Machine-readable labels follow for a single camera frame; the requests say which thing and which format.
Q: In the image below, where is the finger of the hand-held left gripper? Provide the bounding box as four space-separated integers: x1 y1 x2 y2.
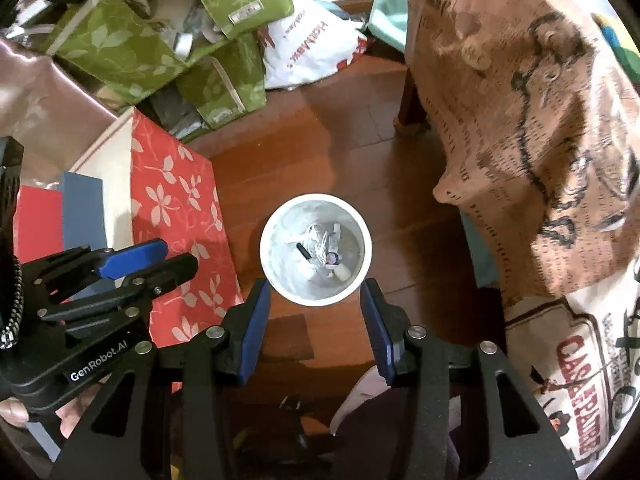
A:
22 238 169 306
39 252 199 323

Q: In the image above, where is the wooden bed leg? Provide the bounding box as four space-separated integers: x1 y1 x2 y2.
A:
395 67 431 128

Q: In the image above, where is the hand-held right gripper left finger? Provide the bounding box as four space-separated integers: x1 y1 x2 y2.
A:
50 277 273 480

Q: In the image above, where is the white cord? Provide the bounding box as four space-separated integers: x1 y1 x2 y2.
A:
302 222 343 261

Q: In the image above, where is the pale slipper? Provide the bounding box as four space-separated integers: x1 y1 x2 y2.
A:
330 365 391 436

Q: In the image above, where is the person's left hand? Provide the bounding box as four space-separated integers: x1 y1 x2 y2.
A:
0 385 103 440

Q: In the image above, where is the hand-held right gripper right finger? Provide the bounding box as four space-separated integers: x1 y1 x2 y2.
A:
360 277 581 480

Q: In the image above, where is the flat red box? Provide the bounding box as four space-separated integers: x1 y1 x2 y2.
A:
12 185 65 263

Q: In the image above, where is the white plastic bowl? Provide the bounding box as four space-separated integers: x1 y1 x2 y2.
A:
259 192 373 307

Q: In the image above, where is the red floral box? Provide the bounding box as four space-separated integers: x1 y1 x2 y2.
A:
70 106 244 356

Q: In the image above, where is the teal cloth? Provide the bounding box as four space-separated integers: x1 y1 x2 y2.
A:
367 0 408 53

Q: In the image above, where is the blue grey box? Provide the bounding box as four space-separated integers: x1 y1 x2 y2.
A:
57 171 108 261

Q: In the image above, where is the white plastic bag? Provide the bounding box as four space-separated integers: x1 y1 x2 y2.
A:
257 0 368 91

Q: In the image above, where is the pink satin cloth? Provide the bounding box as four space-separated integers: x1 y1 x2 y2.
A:
0 35 118 186

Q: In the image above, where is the braided cable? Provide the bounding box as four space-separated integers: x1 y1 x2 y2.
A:
0 255 23 351

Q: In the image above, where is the colourful patchwork quilt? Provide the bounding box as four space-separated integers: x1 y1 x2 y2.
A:
600 15 640 61

